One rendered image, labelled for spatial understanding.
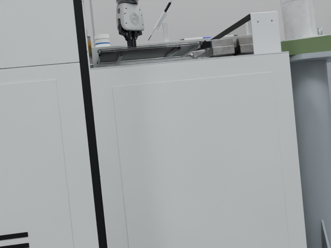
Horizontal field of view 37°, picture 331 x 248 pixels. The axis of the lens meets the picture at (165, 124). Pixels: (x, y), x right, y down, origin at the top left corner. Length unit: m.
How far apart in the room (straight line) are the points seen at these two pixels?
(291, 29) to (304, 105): 0.28
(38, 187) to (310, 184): 1.01
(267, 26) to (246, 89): 0.24
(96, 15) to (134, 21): 1.68
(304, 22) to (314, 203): 0.66
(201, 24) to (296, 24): 1.64
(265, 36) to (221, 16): 1.84
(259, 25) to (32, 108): 0.79
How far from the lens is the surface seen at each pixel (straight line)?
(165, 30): 2.19
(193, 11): 3.50
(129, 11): 1.85
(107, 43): 2.41
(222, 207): 1.58
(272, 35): 1.69
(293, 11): 1.92
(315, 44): 1.83
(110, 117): 1.51
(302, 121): 1.88
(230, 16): 3.52
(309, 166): 1.90
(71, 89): 1.31
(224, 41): 1.83
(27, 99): 1.32
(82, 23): 1.33
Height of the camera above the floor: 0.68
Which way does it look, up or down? 2 degrees down
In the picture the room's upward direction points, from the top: 6 degrees counter-clockwise
